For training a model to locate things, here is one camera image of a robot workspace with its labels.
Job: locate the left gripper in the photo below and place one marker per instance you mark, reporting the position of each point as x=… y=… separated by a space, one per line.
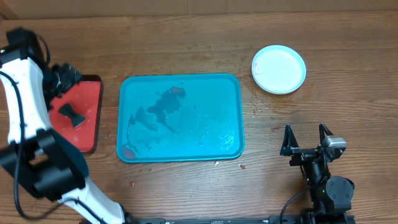
x=71 y=76

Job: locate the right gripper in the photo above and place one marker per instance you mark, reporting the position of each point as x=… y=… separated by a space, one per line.
x=291 y=147

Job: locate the dark green sponge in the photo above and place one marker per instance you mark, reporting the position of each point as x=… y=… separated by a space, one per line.
x=68 y=111

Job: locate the light blue plate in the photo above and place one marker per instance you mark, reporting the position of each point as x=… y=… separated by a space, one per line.
x=278 y=69

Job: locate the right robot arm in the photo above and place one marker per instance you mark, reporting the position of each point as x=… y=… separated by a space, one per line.
x=330 y=195

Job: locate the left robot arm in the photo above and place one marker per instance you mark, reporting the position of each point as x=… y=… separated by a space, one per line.
x=38 y=158

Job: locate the dark red tray with water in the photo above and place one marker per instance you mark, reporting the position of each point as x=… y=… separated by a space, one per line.
x=85 y=98

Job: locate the teal plastic tray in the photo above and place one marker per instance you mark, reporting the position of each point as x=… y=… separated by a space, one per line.
x=175 y=118

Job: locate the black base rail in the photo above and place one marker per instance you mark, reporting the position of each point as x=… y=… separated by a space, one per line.
x=272 y=219

